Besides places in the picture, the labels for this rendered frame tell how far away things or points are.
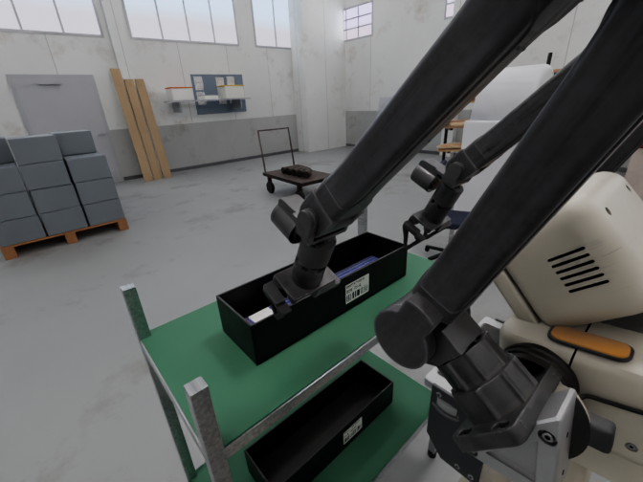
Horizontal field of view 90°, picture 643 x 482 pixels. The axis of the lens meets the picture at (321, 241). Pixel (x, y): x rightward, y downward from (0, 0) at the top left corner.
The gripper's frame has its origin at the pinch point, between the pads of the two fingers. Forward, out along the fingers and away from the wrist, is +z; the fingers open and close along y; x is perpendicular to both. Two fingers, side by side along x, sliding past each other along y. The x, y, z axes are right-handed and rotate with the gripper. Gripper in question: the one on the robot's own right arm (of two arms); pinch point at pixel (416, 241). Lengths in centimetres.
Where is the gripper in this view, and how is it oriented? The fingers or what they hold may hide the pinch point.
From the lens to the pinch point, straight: 95.3
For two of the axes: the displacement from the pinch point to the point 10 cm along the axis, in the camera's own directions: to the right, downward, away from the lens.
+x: 6.1, 6.5, -4.5
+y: -7.5, 3.0, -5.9
